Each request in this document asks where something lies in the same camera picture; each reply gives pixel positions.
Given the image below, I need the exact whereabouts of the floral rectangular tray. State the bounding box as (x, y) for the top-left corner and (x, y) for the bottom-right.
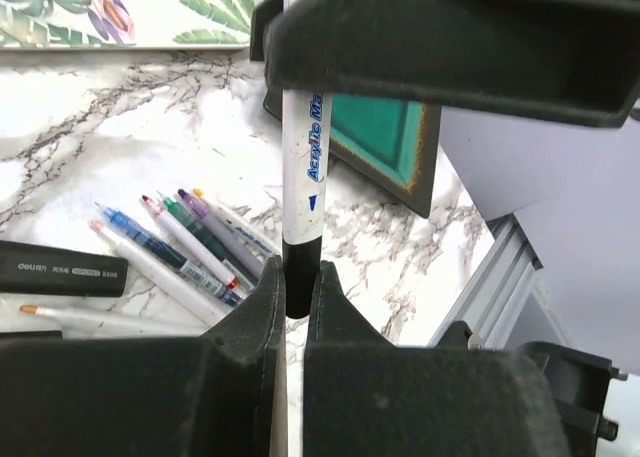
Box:
(1, 0), (262, 50)

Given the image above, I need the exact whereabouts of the teal acrylic marker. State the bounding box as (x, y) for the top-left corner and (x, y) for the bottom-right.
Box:
(158, 193), (258, 291)

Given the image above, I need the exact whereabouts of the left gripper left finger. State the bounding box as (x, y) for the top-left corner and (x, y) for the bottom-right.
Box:
(1, 257), (286, 456)

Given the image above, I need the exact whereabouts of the pink capped white pen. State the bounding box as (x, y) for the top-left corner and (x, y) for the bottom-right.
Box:
(19, 304), (209, 336)

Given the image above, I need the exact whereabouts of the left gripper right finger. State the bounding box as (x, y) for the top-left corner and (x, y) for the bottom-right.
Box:
(302, 262), (570, 456)

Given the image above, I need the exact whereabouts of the yellow capped marker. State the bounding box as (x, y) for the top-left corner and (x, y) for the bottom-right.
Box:
(193, 188), (281, 255)

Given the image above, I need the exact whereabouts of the green highlighter black body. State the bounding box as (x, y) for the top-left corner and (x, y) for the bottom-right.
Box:
(0, 330), (63, 341)

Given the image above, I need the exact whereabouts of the aluminium front rail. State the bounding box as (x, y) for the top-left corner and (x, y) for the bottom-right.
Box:
(429, 215), (537, 348)

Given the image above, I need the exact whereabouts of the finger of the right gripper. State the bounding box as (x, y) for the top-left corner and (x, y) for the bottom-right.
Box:
(249, 0), (284, 62)
(265, 0), (639, 128)

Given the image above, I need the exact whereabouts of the dark framed teal tray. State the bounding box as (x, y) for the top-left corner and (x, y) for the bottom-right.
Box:
(264, 89), (441, 218)

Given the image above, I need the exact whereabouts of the black white pen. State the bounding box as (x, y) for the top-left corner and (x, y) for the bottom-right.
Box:
(280, 0), (334, 321)

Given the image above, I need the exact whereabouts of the orange highlighter black body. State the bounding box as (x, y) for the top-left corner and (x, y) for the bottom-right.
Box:
(1, 240), (129, 298)

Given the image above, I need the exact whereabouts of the blue pen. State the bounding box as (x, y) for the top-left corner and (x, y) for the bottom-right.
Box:
(95, 202), (242, 308)

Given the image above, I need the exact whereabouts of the purple pen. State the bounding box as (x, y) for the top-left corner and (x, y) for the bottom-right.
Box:
(177, 188), (264, 282)

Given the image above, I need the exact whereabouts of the red capped white pen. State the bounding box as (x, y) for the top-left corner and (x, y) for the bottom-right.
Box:
(141, 195), (238, 290)

